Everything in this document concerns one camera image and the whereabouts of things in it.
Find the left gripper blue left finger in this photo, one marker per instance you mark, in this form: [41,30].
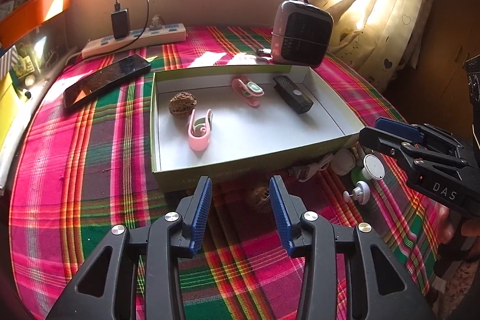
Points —
[197,215]

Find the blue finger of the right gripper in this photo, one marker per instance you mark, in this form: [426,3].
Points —
[388,144]
[408,132]

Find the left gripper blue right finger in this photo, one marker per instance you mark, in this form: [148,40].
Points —
[285,214]

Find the brown walnut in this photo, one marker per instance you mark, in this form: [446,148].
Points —
[182,105]
[258,198]

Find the green white round container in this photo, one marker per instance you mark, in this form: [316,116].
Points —
[372,168]

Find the pink hair clip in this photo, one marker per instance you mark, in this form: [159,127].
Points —
[199,131]

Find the pink clip with green pad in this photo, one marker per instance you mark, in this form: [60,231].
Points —
[247,90]

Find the person right hand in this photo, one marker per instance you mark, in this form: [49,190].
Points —
[471,228]

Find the white round pad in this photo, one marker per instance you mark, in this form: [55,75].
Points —
[343,162]

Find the white hook knob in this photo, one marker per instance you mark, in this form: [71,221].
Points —
[361,193]

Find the green white cardboard box tray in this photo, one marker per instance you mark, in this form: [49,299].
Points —
[243,138]

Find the brown walnut in tray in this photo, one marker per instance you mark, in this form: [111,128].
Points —
[182,105]

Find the black remote control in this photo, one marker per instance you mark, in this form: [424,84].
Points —
[299,102]

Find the plaid red green bedsheet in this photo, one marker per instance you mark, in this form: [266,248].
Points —
[81,173]

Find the cream heart pattern curtain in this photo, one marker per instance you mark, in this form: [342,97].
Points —
[382,5]

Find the grey portable fan heater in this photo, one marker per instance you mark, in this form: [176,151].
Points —
[301,33]

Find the black smartphone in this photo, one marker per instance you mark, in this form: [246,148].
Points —
[103,80]

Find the white power strip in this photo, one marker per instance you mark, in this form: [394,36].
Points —
[166,34]

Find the yellow box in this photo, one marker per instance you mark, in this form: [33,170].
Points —
[8,107]

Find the orange storage tray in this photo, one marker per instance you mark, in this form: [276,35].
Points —
[28,16]

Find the black charger with cable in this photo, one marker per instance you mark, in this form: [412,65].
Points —
[121,23]

